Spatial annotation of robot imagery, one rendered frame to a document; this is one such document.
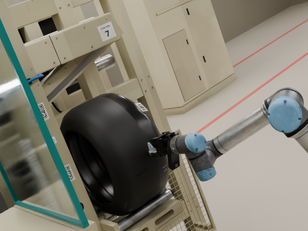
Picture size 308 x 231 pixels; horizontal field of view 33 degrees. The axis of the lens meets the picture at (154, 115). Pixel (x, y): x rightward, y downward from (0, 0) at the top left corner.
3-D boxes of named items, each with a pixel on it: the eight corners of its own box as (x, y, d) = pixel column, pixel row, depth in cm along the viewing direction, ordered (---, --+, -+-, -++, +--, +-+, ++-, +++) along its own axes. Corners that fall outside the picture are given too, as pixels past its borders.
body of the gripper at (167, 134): (162, 132, 222) (178, 129, 212) (170, 150, 223) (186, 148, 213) (148, 140, 218) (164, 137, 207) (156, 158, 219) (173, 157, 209)
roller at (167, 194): (111, 230, 236) (117, 237, 234) (111, 224, 233) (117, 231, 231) (167, 192, 254) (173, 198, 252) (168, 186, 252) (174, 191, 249)
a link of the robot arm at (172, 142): (193, 148, 209) (178, 157, 205) (186, 149, 213) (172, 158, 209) (185, 131, 208) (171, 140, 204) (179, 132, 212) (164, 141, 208)
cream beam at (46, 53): (19, 83, 241) (6, 52, 238) (1, 86, 262) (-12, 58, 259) (122, 38, 274) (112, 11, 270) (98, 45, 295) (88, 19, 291)
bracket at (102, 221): (120, 245, 228) (112, 226, 226) (79, 230, 261) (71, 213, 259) (126, 241, 230) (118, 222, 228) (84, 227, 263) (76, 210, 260)
